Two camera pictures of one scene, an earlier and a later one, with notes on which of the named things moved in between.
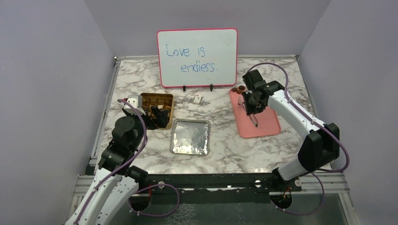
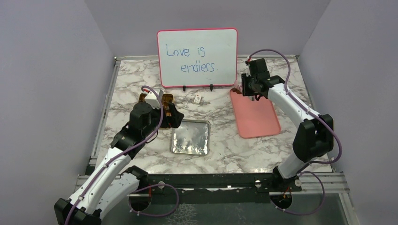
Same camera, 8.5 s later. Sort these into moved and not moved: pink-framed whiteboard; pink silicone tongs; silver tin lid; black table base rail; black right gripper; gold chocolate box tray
Moved: black right gripper; pink silicone tongs
Not moved: gold chocolate box tray; black table base rail; silver tin lid; pink-framed whiteboard
